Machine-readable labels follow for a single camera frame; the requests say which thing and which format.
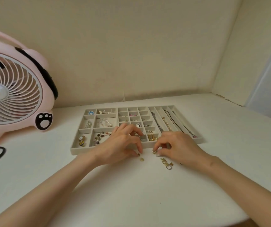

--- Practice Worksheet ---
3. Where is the person's right hand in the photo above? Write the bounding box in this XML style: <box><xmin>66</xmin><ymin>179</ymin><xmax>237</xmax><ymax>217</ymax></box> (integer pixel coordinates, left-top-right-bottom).
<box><xmin>152</xmin><ymin>131</ymin><xmax>219</xmax><ymax>174</ymax></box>

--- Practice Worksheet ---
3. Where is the person's left hand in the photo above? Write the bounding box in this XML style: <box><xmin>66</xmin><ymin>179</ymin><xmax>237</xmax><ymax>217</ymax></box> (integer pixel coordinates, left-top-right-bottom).
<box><xmin>94</xmin><ymin>123</ymin><xmax>144</xmax><ymax>166</ymax></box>

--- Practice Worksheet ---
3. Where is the grey necklace tray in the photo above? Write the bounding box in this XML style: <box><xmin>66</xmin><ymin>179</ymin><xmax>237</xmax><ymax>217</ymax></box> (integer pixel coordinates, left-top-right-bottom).
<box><xmin>148</xmin><ymin>105</ymin><xmax>205</xmax><ymax>144</ymax></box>

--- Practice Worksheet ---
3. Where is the brown stone bead bracelet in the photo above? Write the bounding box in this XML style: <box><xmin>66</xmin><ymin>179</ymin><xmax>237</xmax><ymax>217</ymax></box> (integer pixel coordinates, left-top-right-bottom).
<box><xmin>93</xmin><ymin>131</ymin><xmax>112</xmax><ymax>146</ymax></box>

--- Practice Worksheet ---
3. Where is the pile of mixed jewelry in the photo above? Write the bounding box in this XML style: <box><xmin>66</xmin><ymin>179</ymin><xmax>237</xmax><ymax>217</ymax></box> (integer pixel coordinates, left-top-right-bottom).
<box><xmin>139</xmin><ymin>157</ymin><xmax>174</xmax><ymax>171</ymax></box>

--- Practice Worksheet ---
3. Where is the white pearl bead bracelet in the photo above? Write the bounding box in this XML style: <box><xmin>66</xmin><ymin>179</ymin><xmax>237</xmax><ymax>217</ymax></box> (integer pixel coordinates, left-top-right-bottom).
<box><xmin>96</xmin><ymin>118</ymin><xmax>113</xmax><ymax>127</ymax></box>

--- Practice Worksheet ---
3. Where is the small pearl bead necklace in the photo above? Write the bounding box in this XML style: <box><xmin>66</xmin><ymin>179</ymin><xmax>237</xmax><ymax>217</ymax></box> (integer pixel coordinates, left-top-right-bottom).
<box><xmin>162</xmin><ymin>117</ymin><xmax>174</xmax><ymax>132</ymax></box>

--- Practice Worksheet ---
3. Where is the brown cord necklace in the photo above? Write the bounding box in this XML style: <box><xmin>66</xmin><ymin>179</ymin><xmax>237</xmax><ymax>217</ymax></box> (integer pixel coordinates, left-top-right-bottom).
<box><xmin>163</xmin><ymin>109</ymin><xmax>185</xmax><ymax>133</ymax></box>

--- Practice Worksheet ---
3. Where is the grey earring grid tray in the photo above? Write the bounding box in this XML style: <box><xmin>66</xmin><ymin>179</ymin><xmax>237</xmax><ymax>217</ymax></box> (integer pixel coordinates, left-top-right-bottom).
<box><xmin>117</xmin><ymin>107</ymin><xmax>161</xmax><ymax>149</ymax></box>

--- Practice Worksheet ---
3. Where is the grey bracelet tray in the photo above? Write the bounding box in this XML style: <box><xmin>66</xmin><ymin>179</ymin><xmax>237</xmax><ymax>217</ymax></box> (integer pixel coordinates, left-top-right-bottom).
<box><xmin>70</xmin><ymin>108</ymin><xmax>119</xmax><ymax>156</ymax></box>

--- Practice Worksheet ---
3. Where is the silver chain necklace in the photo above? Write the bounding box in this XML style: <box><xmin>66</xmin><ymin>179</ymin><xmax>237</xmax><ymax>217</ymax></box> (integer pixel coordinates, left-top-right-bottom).
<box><xmin>151</xmin><ymin>112</ymin><xmax>164</xmax><ymax>133</ymax></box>

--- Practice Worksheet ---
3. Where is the person's left forearm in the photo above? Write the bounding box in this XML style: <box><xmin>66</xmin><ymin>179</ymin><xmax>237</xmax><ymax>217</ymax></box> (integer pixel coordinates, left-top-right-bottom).
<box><xmin>0</xmin><ymin>151</ymin><xmax>103</xmax><ymax>227</ymax></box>

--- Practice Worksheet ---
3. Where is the person's right forearm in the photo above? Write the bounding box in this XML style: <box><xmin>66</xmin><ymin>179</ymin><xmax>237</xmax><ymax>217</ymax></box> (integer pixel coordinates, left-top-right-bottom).
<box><xmin>208</xmin><ymin>156</ymin><xmax>271</xmax><ymax>227</ymax></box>

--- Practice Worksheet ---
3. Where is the white table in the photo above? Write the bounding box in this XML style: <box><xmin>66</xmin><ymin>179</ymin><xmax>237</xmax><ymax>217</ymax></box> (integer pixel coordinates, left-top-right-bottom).
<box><xmin>0</xmin><ymin>93</ymin><xmax>271</xmax><ymax>227</ymax></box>

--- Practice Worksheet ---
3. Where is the pink animal-shaped desk fan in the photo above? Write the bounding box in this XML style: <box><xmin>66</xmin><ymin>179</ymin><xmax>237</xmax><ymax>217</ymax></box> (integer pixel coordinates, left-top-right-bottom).
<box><xmin>0</xmin><ymin>27</ymin><xmax>59</xmax><ymax>147</ymax></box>

